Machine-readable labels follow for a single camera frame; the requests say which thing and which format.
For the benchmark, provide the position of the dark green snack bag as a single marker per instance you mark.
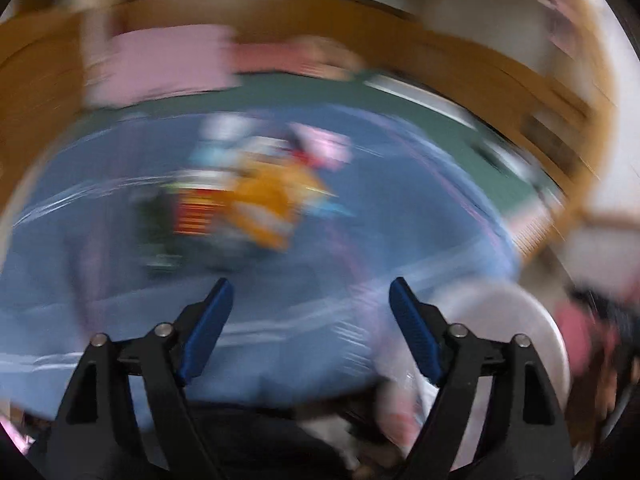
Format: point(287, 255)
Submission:
point(159, 250)

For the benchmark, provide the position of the green bed mat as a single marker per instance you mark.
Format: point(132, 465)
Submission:
point(513, 181)

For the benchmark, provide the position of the orange snack bag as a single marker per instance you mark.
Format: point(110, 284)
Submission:
point(269, 198)

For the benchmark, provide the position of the pink pillow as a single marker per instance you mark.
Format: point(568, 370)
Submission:
point(159, 63)

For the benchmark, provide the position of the white trash bin with bag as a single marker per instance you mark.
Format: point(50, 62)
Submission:
point(524, 434)

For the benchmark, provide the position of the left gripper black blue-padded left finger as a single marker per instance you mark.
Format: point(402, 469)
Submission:
point(95, 434)

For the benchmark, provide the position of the striped plush doll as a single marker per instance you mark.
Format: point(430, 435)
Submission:
point(308, 56)

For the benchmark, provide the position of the red white wrapper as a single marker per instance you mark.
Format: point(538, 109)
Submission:
point(322, 148)

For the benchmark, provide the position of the red cardboard box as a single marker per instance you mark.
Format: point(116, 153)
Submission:
point(200, 211)

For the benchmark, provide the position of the white tissue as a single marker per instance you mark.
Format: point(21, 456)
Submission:
point(227, 127)

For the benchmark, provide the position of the blue plaid blanket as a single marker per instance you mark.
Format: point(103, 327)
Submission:
point(307, 322)

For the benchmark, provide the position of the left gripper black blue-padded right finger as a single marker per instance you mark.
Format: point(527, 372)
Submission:
point(499, 310)

